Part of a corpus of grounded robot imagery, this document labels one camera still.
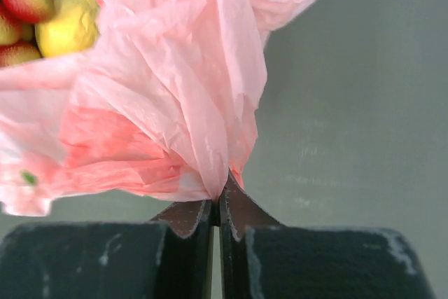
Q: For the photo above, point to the pink plastic bag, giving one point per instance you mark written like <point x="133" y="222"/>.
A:
<point x="163" y="105"/>

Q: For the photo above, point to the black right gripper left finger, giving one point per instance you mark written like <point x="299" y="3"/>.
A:
<point x="165" y="257"/>

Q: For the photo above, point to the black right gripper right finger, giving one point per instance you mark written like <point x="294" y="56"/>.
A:
<point x="263" y="258"/>

